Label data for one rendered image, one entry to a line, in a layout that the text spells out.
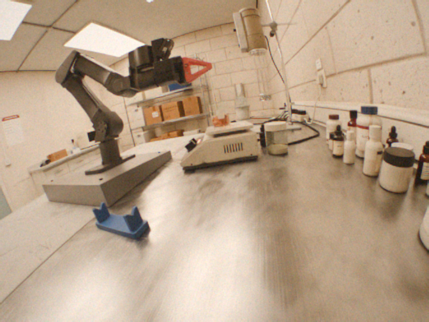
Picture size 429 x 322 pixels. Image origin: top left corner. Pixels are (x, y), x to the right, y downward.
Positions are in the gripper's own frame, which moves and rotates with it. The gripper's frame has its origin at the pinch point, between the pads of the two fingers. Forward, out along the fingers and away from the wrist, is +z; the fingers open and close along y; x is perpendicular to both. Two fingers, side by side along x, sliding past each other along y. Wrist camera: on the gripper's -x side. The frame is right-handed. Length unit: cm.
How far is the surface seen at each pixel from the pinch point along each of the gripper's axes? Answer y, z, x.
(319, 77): 26, 52, 3
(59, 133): 179, -261, -15
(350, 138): -20.8, 25.0, 20.4
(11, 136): 95, -280, -31
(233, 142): -7.5, 2.5, 20.6
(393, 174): -33.5, 23.1, 22.9
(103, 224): -28.9, -21.4, 24.9
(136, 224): -29.8, -14.4, 24.6
